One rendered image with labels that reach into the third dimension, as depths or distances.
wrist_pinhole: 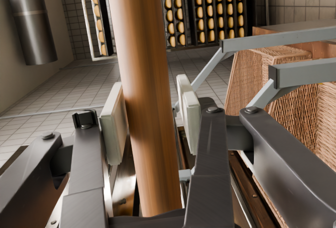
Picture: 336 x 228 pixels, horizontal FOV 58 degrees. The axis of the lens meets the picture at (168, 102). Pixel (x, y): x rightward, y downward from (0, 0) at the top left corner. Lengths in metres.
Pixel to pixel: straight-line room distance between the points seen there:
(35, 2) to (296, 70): 2.92
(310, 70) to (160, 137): 0.50
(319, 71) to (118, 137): 0.55
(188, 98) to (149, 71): 0.03
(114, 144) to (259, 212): 1.06
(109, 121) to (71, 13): 5.20
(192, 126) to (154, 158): 0.05
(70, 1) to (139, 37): 5.18
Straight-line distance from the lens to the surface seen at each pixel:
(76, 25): 5.35
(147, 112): 0.18
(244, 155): 0.16
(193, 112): 0.16
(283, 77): 0.64
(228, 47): 1.10
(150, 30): 0.18
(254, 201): 1.25
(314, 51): 1.31
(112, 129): 0.16
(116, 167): 1.25
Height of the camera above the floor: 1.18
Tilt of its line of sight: 1 degrees down
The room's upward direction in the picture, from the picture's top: 97 degrees counter-clockwise
